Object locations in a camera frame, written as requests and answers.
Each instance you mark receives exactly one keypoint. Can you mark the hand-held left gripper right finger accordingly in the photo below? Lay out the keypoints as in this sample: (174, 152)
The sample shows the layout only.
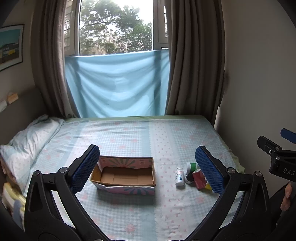
(209, 171)

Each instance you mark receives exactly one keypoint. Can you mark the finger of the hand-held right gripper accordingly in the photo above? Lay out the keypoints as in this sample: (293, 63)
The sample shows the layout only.
(268, 146)
(288, 134)

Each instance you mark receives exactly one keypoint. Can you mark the brown curtain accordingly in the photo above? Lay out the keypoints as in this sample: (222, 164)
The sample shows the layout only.
(53, 58)
(196, 58)

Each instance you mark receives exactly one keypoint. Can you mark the window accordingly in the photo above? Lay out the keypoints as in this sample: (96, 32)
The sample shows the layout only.
(115, 27)

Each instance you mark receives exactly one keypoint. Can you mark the framed wall picture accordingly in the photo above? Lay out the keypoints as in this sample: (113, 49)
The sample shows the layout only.
(10, 47)

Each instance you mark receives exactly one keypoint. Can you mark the checked floral bed sheet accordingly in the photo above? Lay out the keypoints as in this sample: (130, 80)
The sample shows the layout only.
(138, 139)

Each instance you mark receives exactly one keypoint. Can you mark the person's dark clothing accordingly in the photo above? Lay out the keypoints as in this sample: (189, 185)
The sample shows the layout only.
(285, 224)

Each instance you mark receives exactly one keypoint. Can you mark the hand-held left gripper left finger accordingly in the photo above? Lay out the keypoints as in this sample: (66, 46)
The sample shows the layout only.
(85, 170)

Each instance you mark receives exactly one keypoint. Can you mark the light blue hanging cloth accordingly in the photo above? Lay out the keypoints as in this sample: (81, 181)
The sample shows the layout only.
(115, 88)

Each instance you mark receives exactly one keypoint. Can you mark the black cap small bottle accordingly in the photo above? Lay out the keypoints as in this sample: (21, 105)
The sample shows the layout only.
(189, 178)

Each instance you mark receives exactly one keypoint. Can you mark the light blue pillow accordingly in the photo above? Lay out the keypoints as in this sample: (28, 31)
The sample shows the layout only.
(30, 141)

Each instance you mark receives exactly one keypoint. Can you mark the person's right hand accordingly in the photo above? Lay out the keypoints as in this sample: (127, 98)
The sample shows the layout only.
(286, 195)

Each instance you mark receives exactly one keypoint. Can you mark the red carton box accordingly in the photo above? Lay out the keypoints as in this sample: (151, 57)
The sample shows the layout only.
(199, 179)

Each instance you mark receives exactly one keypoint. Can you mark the white pill bottle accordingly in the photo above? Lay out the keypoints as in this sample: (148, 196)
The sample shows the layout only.
(180, 178)

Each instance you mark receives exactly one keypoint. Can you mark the printed cardboard box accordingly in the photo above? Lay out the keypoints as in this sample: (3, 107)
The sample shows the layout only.
(124, 178)

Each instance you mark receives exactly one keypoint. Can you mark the small beige box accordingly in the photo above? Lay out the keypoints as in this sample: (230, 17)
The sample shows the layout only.
(12, 98)

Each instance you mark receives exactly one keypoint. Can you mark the green label bottle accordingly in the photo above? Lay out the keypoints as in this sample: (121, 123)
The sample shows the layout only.
(191, 166)

